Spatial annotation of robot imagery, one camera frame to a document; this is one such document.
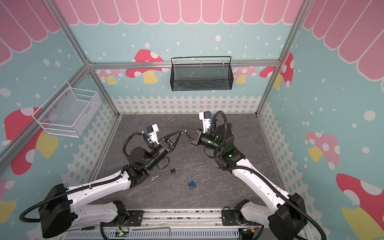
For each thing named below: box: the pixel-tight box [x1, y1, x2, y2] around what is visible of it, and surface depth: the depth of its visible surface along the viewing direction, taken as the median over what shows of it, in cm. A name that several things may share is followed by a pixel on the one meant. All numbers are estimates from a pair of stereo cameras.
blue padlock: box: [188, 179, 199, 190], surface depth 87 cm
